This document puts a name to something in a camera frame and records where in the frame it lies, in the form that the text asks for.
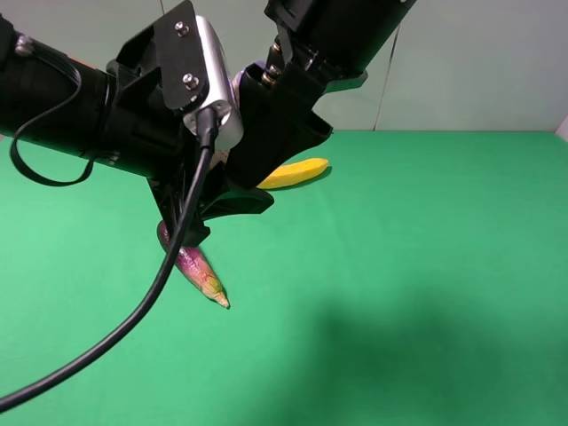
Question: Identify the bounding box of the black camera cable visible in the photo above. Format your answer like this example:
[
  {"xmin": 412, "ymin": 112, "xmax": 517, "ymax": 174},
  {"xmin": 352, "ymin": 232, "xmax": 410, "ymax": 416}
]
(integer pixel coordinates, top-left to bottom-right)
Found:
[{"xmin": 0, "ymin": 107, "xmax": 220, "ymax": 413}]

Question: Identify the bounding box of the yellow banana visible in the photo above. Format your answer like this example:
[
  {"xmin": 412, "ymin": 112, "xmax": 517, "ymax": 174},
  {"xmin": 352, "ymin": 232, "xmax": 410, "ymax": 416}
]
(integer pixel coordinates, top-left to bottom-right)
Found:
[{"xmin": 257, "ymin": 158, "xmax": 329, "ymax": 190}]

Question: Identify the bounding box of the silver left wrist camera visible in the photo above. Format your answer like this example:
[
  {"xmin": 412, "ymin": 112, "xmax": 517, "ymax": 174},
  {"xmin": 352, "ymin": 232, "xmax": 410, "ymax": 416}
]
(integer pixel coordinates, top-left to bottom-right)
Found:
[{"xmin": 154, "ymin": 0, "xmax": 246, "ymax": 151}]

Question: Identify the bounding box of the purple eggplant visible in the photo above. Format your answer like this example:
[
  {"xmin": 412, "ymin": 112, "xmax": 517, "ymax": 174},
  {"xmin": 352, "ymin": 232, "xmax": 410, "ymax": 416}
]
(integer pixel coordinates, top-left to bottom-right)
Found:
[{"xmin": 175, "ymin": 246, "xmax": 231, "ymax": 309}]

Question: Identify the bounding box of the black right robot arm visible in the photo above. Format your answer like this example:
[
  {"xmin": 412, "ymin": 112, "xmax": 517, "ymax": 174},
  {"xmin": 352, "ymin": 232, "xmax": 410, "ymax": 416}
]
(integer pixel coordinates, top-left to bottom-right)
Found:
[{"xmin": 225, "ymin": 0, "xmax": 414, "ymax": 189}]

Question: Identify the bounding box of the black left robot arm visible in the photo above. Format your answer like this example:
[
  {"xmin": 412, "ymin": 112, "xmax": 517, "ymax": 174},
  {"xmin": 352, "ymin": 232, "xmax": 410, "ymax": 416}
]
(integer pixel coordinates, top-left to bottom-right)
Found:
[{"xmin": 1, "ymin": 2, "xmax": 273, "ymax": 246}]

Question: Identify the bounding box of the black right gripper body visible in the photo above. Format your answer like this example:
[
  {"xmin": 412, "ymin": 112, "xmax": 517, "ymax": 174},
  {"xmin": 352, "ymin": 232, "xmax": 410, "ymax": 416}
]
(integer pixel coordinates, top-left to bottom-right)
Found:
[{"xmin": 237, "ymin": 21, "xmax": 369, "ymax": 147}]

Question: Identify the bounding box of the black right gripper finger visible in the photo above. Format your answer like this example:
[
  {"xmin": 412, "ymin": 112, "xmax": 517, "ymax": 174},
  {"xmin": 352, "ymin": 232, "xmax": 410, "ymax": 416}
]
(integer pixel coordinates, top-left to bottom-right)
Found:
[
  {"xmin": 228, "ymin": 104, "xmax": 294, "ymax": 189},
  {"xmin": 283, "ymin": 112, "xmax": 333, "ymax": 162}
]

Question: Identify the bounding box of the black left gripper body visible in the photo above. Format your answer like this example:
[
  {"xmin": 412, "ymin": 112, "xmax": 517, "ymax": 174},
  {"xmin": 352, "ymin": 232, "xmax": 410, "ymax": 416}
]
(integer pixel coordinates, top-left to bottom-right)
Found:
[{"xmin": 104, "ymin": 23, "xmax": 197, "ymax": 180}]

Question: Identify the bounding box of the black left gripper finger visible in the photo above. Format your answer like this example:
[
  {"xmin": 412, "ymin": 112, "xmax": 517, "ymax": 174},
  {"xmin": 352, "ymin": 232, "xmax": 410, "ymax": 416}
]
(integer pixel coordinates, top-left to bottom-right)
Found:
[
  {"xmin": 199, "ymin": 163, "xmax": 274, "ymax": 221},
  {"xmin": 150, "ymin": 177, "xmax": 210, "ymax": 249}
]

